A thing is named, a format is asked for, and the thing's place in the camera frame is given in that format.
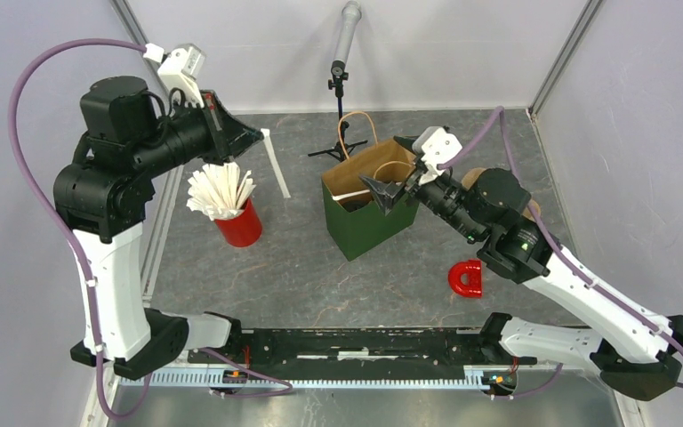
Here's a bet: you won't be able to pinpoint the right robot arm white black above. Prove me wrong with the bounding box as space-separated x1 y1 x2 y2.
361 129 683 401

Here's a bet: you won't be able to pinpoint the brown pulp cup carriers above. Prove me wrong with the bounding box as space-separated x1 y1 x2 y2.
461 167 541 222

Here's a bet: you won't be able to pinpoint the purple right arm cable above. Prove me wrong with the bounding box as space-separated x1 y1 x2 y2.
444 106 683 399

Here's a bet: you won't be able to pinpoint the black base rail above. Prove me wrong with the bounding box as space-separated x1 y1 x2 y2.
218 327 537 381

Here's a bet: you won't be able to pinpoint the black tripod with grey tube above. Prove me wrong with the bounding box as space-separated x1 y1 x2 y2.
308 1 367 162

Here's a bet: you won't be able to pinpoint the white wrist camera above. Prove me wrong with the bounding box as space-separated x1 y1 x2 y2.
143 43 206 108
412 126 463 185

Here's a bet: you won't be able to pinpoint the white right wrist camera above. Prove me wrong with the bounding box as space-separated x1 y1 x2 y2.
412 126 463 185

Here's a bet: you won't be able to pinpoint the red cup holder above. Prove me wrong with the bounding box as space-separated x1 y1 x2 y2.
213 198 263 248

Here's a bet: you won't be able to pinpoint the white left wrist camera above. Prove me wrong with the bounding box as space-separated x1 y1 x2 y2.
143 43 206 108

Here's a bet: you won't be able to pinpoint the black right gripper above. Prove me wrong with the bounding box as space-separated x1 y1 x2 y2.
358 133 486 242

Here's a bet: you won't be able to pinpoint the white straw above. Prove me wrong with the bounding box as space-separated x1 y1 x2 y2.
261 128 291 199
332 189 370 201

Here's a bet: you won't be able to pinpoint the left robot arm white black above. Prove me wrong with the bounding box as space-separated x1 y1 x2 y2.
53 76 263 380

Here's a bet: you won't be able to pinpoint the red horseshoe shaped object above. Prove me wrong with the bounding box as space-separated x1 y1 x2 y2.
447 259 483 299

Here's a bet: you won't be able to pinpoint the green brown paper bag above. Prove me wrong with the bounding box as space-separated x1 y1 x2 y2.
320 111 418 262

